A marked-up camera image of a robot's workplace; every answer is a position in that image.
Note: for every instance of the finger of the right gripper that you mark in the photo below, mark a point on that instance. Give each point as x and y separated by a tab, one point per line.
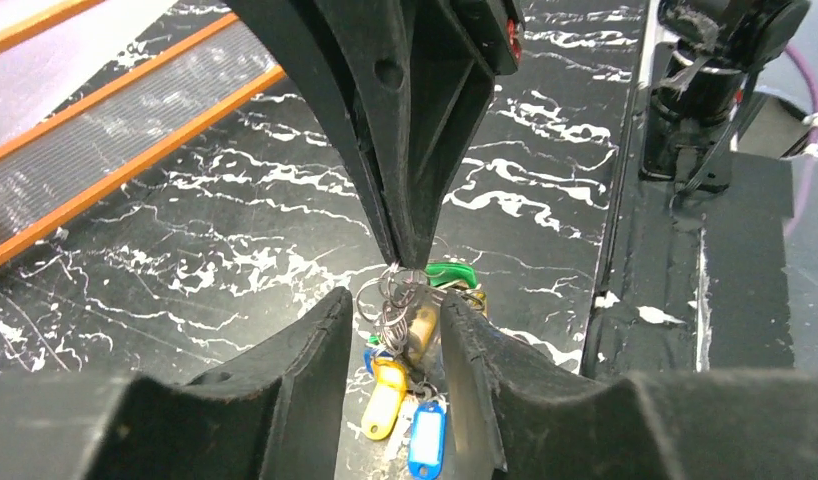
311	41
433	66

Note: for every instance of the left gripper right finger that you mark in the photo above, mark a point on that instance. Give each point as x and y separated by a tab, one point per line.
516	415

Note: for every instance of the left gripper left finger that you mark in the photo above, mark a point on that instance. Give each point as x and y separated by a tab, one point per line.
272	412

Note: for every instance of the green tag key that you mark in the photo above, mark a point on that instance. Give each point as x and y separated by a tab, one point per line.
442	273

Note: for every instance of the blue tag key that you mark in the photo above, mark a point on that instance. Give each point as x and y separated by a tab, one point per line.
427	439

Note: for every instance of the orange two-tier rack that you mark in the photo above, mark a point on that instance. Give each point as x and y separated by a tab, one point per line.
194	64

